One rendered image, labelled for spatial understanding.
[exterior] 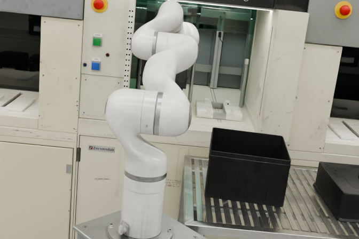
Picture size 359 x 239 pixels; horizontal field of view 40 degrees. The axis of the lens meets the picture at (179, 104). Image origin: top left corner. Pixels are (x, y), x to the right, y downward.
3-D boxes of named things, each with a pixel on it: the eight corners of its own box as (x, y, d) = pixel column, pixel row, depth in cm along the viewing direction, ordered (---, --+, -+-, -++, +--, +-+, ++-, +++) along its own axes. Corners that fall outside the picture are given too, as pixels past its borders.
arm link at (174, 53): (128, 141, 132) (188, 148, 132) (129, 104, 125) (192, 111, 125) (151, 54, 173) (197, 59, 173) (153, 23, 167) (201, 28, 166)
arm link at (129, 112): (164, 184, 132) (173, 98, 126) (96, 176, 132) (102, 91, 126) (168, 167, 144) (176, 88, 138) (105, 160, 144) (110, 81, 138)
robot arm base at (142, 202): (135, 257, 130) (141, 193, 125) (94, 227, 143) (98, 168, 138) (186, 236, 143) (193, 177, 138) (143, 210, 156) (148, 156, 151)
